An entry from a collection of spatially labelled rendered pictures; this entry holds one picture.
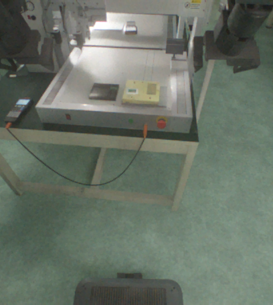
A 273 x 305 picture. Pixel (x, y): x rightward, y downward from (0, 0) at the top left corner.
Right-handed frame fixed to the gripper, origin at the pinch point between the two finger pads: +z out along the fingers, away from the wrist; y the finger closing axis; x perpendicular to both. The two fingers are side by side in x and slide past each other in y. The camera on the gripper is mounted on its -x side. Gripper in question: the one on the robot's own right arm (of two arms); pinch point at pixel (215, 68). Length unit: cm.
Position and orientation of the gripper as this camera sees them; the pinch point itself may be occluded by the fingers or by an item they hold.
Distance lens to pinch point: 60.1
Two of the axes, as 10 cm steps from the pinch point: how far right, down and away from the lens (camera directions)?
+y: -10.0, -0.1, 0.1
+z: 0.1, 1.8, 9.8
